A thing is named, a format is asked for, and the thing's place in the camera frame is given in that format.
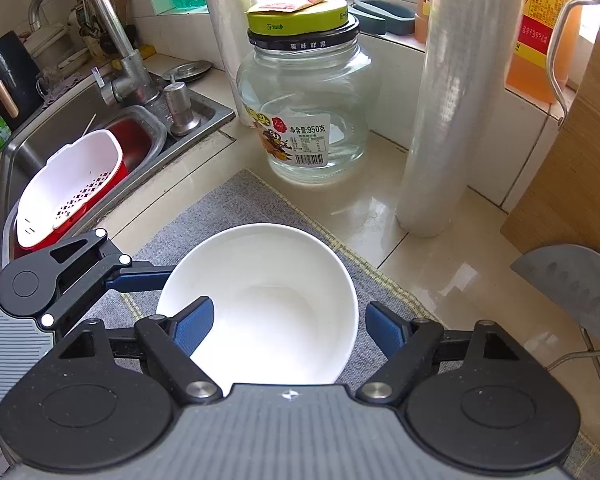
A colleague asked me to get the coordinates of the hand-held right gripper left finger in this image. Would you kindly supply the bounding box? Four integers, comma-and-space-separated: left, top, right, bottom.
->
55, 296, 226, 406

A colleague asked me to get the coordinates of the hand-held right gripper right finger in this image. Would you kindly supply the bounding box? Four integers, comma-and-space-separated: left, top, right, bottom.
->
355, 301, 526, 406

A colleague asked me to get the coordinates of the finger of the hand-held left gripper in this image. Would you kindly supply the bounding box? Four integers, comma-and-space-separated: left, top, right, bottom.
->
40, 228, 175, 328

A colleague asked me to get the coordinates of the plain white bowl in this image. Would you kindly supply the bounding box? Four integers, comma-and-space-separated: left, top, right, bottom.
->
156, 223, 359, 388

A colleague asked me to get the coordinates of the grey teal checked cloth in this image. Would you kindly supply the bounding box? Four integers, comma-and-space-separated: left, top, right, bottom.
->
77, 169, 600, 480

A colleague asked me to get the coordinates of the white colander basket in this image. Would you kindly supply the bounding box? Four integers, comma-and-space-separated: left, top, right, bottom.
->
16, 129, 126, 249

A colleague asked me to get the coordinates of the red plastic basin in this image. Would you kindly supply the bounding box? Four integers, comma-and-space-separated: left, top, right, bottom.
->
12, 117, 154, 261

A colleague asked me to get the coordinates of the stainless steel sink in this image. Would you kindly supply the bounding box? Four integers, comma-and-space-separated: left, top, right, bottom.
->
0, 57, 237, 286

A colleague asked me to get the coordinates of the metal soap dispenser pump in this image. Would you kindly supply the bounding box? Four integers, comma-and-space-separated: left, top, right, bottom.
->
162, 74, 202, 137

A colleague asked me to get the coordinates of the metal faucet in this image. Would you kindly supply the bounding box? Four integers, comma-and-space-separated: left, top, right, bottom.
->
28, 0, 168, 111

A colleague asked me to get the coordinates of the round metal sink lid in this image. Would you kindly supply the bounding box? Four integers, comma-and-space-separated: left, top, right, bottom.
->
162, 60, 214, 84

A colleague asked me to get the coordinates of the tall cling film roll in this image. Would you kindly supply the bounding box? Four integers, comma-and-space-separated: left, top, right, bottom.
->
395, 0, 531, 238

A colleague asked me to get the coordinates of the black air fryer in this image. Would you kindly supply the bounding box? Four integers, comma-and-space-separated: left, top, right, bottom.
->
0, 30, 44, 134

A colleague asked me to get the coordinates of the glass jar yellow lid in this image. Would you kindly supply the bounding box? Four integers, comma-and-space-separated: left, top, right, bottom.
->
236, 0, 381, 184

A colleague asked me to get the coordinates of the short white film roll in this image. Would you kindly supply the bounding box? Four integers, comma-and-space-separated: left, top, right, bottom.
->
200, 0, 266, 128

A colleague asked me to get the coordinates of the bamboo cutting board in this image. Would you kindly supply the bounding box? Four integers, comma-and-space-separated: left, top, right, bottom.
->
500, 0, 600, 286

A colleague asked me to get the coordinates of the small paper packet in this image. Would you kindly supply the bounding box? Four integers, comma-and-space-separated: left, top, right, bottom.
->
252, 0, 341, 13

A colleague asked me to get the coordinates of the teal grey plastic holder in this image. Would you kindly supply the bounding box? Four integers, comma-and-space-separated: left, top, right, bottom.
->
350, 0, 417, 36

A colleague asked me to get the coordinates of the orange bottle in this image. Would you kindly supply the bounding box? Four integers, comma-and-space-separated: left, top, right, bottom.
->
414, 0, 436, 44

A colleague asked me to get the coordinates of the orange yellow box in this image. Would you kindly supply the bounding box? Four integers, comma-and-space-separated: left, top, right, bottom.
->
504, 0, 588, 105

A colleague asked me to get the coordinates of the metal wire rack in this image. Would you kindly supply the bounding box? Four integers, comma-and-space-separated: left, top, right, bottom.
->
549, 325, 600, 397

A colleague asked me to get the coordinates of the black handled santoku knife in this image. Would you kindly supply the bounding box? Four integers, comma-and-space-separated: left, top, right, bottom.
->
510, 244, 600, 348

